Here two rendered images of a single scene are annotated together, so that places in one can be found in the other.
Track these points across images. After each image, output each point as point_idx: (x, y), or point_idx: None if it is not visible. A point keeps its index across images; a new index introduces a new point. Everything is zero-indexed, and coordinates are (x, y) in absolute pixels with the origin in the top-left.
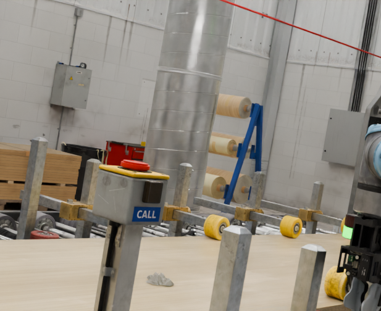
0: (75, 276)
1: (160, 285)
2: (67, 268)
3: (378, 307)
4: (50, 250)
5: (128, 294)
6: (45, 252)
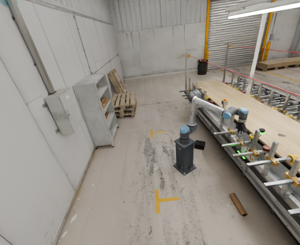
0: (276, 127)
1: (278, 134)
2: (282, 127)
3: (238, 133)
4: (299, 129)
5: None
6: (296, 128)
